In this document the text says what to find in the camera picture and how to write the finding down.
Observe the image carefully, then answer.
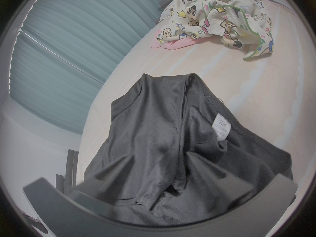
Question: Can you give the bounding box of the black T-shirt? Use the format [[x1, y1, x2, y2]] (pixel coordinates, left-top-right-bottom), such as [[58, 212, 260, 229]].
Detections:
[[68, 73, 294, 228]]

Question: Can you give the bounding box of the pink garment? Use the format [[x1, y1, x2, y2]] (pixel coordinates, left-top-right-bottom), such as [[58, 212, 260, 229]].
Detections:
[[149, 37, 203, 50]]

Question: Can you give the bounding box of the grey bedside table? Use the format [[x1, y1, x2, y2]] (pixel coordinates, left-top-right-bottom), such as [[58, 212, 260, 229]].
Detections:
[[156, 0, 174, 9]]

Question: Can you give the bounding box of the white printed pyjama top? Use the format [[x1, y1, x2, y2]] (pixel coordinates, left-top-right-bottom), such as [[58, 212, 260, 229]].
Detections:
[[156, 0, 274, 61]]

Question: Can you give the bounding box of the blue-green curtain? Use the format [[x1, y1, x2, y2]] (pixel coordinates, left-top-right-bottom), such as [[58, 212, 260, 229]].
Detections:
[[7, 31, 106, 136], [19, 0, 171, 84]]

